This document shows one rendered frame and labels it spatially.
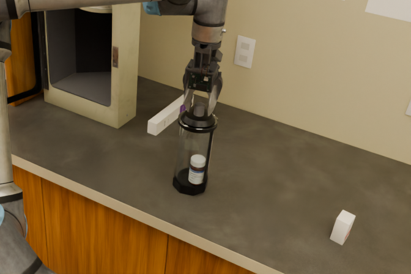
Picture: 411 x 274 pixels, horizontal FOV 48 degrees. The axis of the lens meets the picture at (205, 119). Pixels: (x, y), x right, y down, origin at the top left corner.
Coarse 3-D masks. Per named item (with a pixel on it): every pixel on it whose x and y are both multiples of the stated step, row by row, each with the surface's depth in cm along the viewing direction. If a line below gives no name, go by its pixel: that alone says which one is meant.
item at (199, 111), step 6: (198, 102) 122; (192, 108) 125; (198, 108) 120; (204, 108) 122; (186, 114) 122; (192, 114) 122; (198, 114) 121; (204, 114) 123; (210, 114) 123; (186, 120) 121; (192, 120) 120; (198, 120) 120; (204, 120) 120; (210, 120) 121; (198, 126) 120; (204, 126) 120
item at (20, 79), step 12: (12, 24) 143; (24, 24) 146; (12, 36) 144; (24, 36) 148; (12, 48) 146; (24, 48) 150; (12, 60) 147; (24, 60) 151; (12, 72) 149; (24, 72) 153; (12, 84) 151; (24, 84) 155
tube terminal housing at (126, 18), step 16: (112, 16) 138; (128, 16) 141; (112, 32) 140; (128, 32) 144; (112, 48) 143; (128, 48) 146; (48, 64) 158; (128, 64) 150; (48, 80) 161; (112, 80) 148; (128, 80) 153; (48, 96) 165; (64, 96) 161; (112, 96) 151; (128, 96) 156; (80, 112) 161; (96, 112) 157; (112, 112) 154; (128, 112) 160
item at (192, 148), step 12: (180, 120) 121; (216, 120) 124; (180, 132) 124; (192, 132) 120; (180, 144) 125; (192, 144) 122; (204, 144) 123; (180, 156) 126; (192, 156) 124; (204, 156) 125; (180, 168) 128; (192, 168) 126; (204, 168) 128; (180, 180) 130; (192, 180) 128
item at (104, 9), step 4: (80, 8) 144; (84, 8) 143; (88, 8) 143; (92, 8) 142; (96, 8) 142; (100, 8) 142; (104, 8) 143; (108, 8) 143; (112, 8) 144; (96, 12) 142; (100, 12) 142; (104, 12) 143; (108, 12) 143; (112, 12) 144
